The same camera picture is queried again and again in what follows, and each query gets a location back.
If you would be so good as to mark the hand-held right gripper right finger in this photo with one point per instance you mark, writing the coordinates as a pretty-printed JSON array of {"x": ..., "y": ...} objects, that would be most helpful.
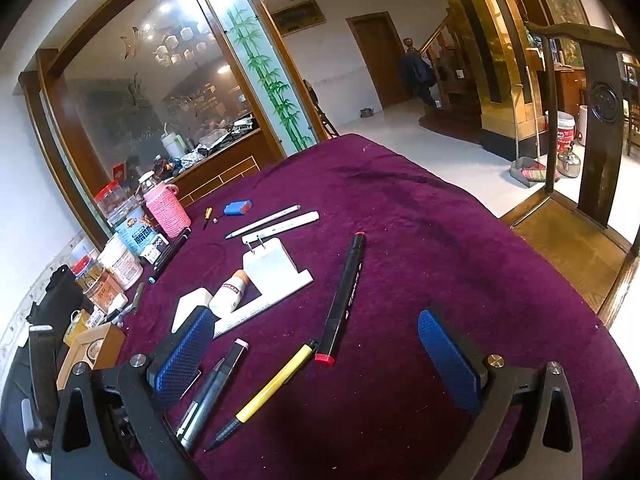
[{"x": 447, "y": 360}]

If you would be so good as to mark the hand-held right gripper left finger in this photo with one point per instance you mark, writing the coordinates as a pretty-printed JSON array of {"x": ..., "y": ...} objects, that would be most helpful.
[{"x": 182, "y": 355}]

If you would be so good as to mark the grey marker pink cap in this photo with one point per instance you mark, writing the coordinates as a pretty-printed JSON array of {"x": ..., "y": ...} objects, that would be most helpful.
[{"x": 227, "y": 375}]

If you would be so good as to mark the grey clip pen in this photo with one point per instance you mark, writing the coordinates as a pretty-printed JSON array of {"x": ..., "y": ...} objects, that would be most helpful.
[{"x": 197, "y": 405}]

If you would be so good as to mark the white eraser block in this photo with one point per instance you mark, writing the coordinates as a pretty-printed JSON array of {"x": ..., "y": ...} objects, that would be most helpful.
[{"x": 190, "y": 302}]

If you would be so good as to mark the white glue bottle orange cap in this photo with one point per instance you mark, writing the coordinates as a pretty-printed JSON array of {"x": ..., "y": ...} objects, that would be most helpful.
[{"x": 227, "y": 292}]

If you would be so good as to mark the yellow and black pen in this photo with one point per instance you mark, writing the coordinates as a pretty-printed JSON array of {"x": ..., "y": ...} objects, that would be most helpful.
[{"x": 272, "y": 385}]

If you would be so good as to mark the black marker red cap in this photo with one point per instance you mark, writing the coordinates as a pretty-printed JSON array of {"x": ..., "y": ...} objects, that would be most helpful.
[{"x": 345, "y": 295}]

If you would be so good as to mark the green pen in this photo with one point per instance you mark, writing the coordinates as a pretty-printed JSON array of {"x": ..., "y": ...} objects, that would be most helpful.
[{"x": 138, "y": 294}]

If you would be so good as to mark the brown cardboard box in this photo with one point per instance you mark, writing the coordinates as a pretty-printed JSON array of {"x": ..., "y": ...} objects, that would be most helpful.
[{"x": 107, "y": 345}]

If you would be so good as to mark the white plastic ruler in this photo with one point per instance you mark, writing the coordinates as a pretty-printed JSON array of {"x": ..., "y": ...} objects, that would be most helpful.
[{"x": 250, "y": 312}]

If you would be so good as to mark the black marker blue cap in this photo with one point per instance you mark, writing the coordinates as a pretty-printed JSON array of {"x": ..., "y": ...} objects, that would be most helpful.
[{"x": 170, "y": 255}]

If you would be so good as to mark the clear glass orange label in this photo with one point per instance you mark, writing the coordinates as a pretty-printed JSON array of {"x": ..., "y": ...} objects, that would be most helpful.
[{"x": 102, "y": 292}]

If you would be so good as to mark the small yellow box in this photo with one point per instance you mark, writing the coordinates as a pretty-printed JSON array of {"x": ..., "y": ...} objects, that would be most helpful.
[{"x": 77, "y": 327}]

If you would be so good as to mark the small white black box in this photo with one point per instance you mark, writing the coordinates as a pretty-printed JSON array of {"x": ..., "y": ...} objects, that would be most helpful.
[{"x": 154, "y": 250}]

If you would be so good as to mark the white labelled jar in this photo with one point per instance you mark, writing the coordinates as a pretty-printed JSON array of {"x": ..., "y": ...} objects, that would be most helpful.
[{"x": 120, "y": 262}]

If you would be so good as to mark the purple velvet tablecloth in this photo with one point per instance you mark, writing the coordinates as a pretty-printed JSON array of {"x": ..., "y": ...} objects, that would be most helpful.
[{"x": 425, "y": 240}]

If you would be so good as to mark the blue label canister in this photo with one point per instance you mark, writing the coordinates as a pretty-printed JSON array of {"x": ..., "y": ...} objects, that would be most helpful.
[{"x": 137, "y": 237}]

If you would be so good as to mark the small jar red lid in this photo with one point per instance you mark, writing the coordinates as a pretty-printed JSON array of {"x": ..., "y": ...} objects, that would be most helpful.
[{"x": 84, "y": 270}]

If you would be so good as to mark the black bag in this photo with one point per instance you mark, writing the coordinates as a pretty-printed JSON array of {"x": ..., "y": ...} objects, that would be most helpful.
[{"x": 55, "y": 295}]

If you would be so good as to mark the small yellow screwdriver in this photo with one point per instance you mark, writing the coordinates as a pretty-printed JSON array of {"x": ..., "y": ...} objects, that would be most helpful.
[{"x": 208, "y": 215}]

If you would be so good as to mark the white pen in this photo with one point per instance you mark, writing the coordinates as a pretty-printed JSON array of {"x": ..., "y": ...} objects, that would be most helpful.
[{"x": 265, "y": 221}]

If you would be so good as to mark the white flat stick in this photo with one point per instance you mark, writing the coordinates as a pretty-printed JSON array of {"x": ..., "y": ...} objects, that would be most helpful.
[{"x": 285, "y": 226}]

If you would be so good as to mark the clear jar red lid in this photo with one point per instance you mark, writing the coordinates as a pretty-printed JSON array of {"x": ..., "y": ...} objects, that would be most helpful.
[{"x": 112, "y": 202}]

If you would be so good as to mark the wooden cabinet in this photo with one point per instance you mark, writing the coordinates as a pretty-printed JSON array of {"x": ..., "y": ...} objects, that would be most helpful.
[{"x": 225, "y": 170}]

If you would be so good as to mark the broom with colourful bristles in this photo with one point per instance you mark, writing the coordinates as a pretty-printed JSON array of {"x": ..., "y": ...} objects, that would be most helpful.
[{"x": 542, "y": 174}]

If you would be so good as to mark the white thermos jug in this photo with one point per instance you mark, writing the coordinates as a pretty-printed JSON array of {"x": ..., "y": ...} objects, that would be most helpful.
[{"x": 173, "y": 146}]

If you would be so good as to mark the metal kettle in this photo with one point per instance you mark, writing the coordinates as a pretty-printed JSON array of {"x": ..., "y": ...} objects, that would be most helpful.
[{"x": 569, "y": 162}]

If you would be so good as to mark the dark wooden chair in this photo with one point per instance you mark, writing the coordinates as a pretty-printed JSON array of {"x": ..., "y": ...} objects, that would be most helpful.
[{"x": 597, "y": 160}]

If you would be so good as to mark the wooden staircase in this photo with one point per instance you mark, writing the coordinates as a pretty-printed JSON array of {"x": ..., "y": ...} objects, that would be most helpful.
[{"x": 450, "y": 110}]

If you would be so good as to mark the white bucket red label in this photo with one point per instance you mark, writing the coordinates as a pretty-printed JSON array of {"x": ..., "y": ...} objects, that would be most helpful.
[{"x": 562, "y": 132}]

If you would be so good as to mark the white cylinder container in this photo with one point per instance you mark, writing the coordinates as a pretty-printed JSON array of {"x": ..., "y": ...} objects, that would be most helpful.
[{"x": 583, "y": 125}]

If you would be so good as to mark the bamboo print glass panel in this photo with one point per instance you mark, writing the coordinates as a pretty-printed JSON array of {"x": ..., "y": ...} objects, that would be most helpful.
[{"x": 260, "y": 70}]

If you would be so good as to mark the brown wooden door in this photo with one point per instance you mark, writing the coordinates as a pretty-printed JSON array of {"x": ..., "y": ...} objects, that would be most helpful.
[{"x": 382, "y": 60}]

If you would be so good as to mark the framed wall picture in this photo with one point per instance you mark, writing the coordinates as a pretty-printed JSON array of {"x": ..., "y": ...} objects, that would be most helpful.
[{"x": 298, "y": 17}]

